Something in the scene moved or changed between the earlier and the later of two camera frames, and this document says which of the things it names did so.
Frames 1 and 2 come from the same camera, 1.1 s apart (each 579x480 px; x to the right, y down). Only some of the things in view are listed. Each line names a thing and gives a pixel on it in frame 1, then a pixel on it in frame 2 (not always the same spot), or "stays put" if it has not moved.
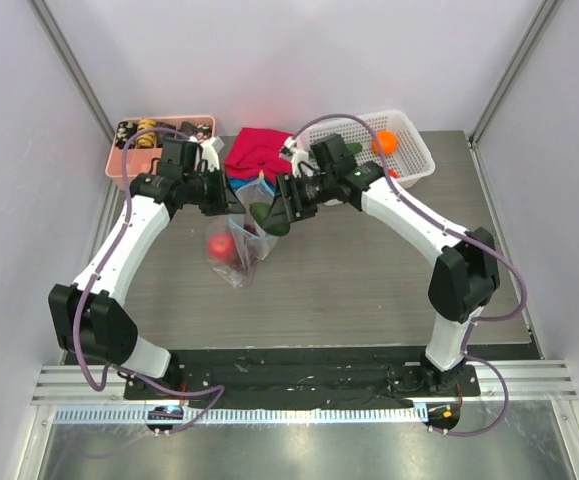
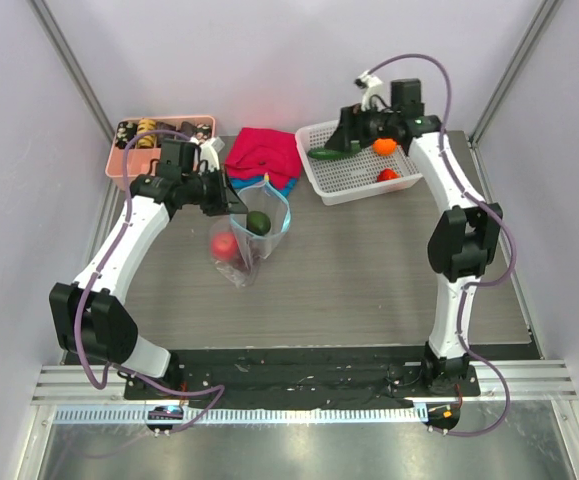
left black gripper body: [208, 191] stays put
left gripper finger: [234, 204] stays put
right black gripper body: [289, 196] → [352, 130]
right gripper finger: [277, 220] → [350, 129]
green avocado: [260, 211] → [258, 223]
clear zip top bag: [236, 241] stays put
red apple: [221, 247] stays put
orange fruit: [385, 142] stays put
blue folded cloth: [238, 181] stays put
